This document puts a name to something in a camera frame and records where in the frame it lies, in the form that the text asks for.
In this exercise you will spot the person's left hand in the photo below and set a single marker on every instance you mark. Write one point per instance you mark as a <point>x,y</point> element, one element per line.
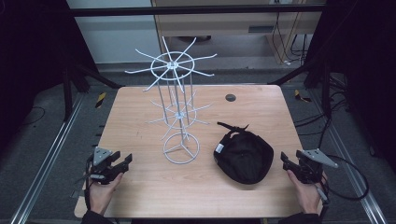
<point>101,194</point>

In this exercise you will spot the person's right hand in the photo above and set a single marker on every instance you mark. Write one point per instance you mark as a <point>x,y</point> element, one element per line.
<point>306,196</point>

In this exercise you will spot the black horizontal bar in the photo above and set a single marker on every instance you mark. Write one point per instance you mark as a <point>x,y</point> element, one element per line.
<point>193,10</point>

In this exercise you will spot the light wooden desk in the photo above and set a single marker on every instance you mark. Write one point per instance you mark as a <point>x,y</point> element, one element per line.
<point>218,26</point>

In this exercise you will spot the black metal stand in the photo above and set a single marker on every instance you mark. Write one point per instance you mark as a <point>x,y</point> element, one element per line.
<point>67,93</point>
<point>325,90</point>

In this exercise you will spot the yellow black striped tape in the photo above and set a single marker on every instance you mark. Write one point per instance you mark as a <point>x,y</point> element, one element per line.
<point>100,99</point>
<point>301,96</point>

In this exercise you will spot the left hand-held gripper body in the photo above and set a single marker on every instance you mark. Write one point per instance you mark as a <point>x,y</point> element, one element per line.
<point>102,169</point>

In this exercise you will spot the white cabinet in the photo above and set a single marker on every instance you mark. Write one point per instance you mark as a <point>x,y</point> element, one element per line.
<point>115,37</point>

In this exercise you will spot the aluminium floor rail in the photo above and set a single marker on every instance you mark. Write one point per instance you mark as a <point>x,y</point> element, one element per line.
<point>46,161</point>
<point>351,174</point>

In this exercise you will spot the black cap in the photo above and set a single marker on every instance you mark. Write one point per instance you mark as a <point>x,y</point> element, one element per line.
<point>244,155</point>

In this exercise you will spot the grey round table grommet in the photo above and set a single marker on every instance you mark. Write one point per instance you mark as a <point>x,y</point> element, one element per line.
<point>230,97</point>

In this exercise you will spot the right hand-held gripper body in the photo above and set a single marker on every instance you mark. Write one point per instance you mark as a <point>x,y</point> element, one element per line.
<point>311,165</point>

